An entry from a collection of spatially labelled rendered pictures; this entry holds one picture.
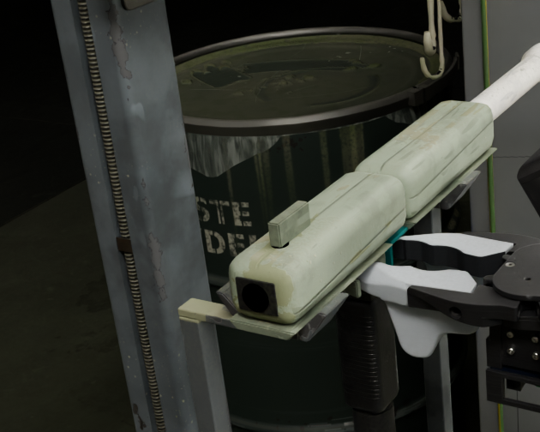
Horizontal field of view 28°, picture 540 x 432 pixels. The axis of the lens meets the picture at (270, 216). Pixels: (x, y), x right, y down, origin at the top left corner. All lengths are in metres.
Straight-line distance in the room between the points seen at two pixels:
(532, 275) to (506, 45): 0.52
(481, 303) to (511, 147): 0.55
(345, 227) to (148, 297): 0.21
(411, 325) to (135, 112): 0.24
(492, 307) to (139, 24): 0.31
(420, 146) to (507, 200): 0.45
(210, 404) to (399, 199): 0.18
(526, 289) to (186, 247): 0.28
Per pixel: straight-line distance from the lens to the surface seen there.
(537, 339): 0.67
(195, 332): 0.70
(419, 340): 0.71
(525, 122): 1.18
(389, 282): 0.69
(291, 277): 0.61
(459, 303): 0.65
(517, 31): 1.15
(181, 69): 2.10
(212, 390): 0.72
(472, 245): 0.72
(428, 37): 1.19
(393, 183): 0.72
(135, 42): 0.76
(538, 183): 0.63
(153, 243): 0.80
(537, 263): 0.69
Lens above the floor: 1.42
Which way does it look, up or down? 23 degrees down
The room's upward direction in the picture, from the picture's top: 7 degrees counter-clockwise
